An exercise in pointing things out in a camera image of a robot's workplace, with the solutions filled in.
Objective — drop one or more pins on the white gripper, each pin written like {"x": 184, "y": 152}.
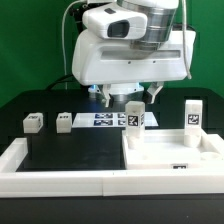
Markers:
{"x": 97, "y": 62}

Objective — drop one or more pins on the white square tabletop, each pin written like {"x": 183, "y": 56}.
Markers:
{"x": 165, "y": 149}

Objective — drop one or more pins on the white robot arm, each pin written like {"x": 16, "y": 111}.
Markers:
{"x": 132, "y": 47}

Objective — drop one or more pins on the white marker sheet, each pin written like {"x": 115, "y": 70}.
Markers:
{"x": 108, "y": 119}

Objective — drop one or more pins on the white U-shaped fence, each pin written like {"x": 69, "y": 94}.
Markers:
{"x": 101, "y": 183}

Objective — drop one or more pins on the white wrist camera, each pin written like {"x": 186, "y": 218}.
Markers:
{"x": 111, "y": 21}

